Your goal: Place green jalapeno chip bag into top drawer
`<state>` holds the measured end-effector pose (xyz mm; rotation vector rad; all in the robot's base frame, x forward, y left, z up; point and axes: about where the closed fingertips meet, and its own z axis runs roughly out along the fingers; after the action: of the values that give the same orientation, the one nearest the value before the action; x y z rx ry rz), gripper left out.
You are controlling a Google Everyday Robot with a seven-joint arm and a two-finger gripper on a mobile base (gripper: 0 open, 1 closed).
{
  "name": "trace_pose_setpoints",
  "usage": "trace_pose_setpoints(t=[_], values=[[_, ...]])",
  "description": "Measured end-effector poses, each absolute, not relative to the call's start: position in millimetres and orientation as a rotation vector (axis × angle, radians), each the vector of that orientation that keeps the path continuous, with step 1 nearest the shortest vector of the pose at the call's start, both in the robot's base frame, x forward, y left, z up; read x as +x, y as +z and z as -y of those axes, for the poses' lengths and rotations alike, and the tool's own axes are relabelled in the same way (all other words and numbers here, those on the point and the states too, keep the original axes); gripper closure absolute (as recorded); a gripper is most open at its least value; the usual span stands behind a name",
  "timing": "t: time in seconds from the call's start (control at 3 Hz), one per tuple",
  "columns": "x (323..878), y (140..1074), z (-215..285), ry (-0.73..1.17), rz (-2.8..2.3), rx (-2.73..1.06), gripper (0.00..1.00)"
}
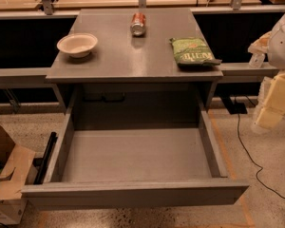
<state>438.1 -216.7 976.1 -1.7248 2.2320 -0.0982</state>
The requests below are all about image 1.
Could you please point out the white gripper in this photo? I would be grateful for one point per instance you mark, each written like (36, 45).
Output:
(283, 45)

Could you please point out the green jalapeno chip bag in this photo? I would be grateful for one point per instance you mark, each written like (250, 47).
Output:
(193, 52)

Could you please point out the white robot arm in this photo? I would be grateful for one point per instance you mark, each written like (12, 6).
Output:
(272, 44)

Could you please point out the open grey top drawer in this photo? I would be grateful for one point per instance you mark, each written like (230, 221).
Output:
(147, 149)

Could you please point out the clear hand sanitizer bottle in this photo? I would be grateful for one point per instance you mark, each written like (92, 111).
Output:
(257, 60)

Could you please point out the black table foot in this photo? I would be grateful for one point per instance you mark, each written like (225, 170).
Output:
(233, 107)

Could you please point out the orange soda can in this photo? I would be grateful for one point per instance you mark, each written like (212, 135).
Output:
(137, 26)

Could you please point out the white paper bowl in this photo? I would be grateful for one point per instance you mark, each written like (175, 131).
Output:
(77, 45)

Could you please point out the brown cardboard box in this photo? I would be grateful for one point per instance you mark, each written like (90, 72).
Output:
(16, 170)

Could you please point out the black drawer slide rail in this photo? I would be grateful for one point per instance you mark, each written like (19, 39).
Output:
(42, 163)

